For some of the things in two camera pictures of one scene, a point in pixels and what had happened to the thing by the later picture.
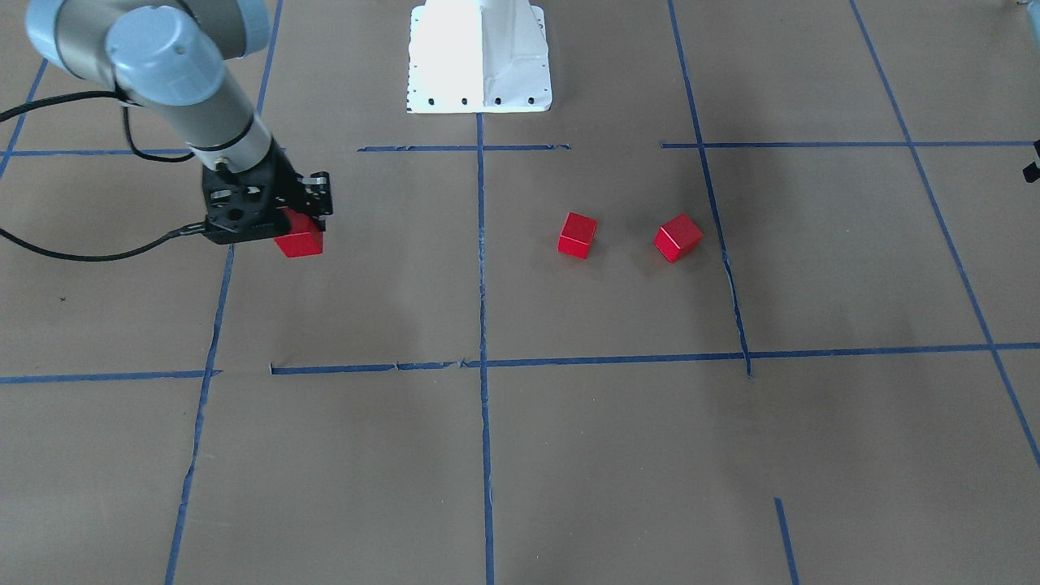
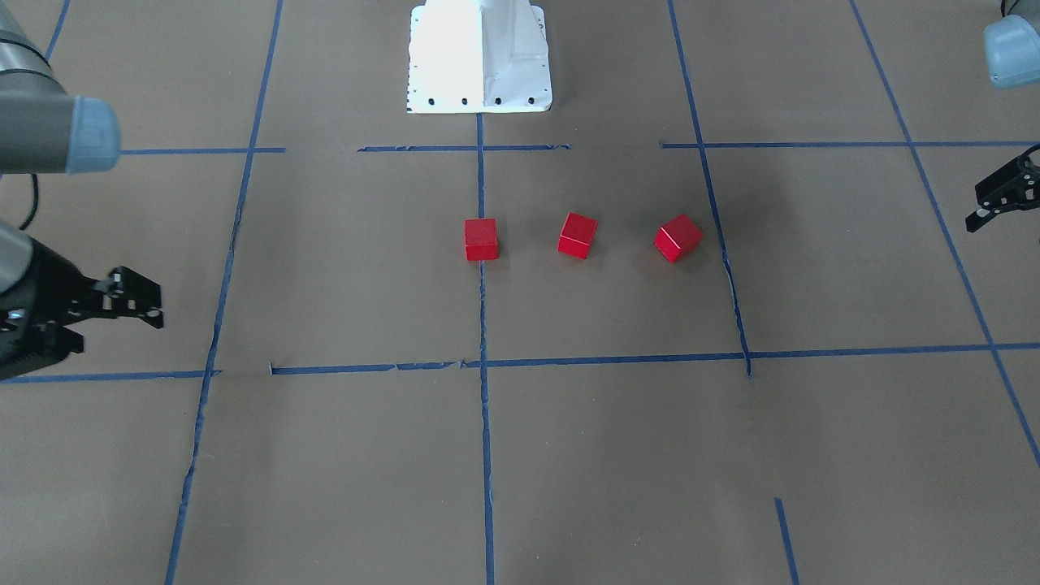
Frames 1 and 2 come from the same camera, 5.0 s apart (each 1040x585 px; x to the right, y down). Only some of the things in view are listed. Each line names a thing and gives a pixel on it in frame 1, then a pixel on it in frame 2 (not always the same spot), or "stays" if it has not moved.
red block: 676,236 stays
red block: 577,235 stays
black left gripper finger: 1032,172 -> 1016,185
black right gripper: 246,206 -> 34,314
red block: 304,239 -> 481,240
